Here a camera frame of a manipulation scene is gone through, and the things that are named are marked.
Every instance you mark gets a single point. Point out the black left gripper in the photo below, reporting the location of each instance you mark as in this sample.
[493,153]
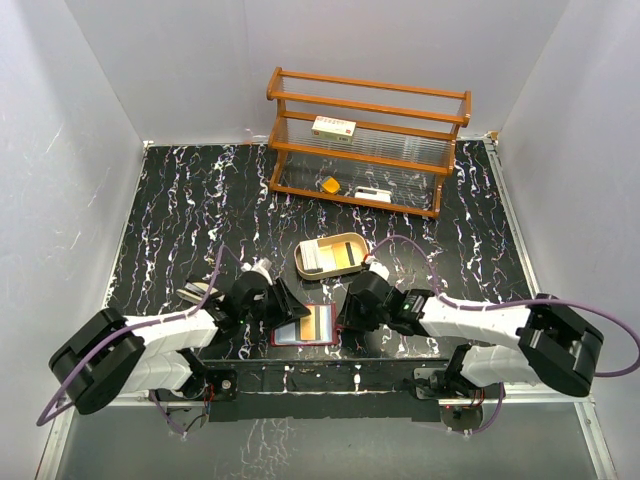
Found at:
[287,307]

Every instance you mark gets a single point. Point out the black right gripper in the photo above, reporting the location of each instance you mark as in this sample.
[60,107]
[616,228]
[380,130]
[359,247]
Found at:
[350,317]

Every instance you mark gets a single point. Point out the orange credit card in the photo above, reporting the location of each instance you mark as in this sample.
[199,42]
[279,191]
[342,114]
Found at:
[312,330]

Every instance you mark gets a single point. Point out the red card holder wallet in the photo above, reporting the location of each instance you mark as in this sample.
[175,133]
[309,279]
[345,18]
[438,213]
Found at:
[325,312]

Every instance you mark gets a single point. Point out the gold credit card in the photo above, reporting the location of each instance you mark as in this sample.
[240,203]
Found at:
[343,255]

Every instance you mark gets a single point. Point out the beige oval card tray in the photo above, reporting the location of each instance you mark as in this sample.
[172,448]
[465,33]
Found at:
[359,246]

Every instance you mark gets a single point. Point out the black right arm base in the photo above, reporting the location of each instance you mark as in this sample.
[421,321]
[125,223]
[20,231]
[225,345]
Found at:
[450,384]

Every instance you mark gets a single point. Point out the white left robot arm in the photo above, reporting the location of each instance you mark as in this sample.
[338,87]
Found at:
[114,354]

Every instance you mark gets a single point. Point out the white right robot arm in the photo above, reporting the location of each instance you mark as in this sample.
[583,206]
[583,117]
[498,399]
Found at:
[543,342]

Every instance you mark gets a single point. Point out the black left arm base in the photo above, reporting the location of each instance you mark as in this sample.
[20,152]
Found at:
[215,390]

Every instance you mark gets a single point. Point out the beige grey stapler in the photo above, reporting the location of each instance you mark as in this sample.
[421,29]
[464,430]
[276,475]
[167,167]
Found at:
[193,292]

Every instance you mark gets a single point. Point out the white stapler on shelf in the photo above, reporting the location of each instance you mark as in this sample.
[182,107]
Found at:
[373,194]

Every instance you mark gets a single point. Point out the orange yellow small block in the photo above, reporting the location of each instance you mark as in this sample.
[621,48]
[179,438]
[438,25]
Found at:
[330,185]

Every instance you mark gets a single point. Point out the orange wooden shelf rack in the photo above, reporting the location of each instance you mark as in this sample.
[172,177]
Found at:
[404,142]

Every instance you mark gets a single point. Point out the white red medicine box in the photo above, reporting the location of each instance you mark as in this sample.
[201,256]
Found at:
[333,129]

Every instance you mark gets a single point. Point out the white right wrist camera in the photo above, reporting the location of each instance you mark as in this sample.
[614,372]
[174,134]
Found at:
[372,264]

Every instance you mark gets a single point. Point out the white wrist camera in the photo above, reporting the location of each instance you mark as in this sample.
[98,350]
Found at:
[372,264]
[262,266]

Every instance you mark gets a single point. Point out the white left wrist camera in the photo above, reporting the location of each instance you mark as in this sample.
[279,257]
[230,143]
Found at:
[262,266]

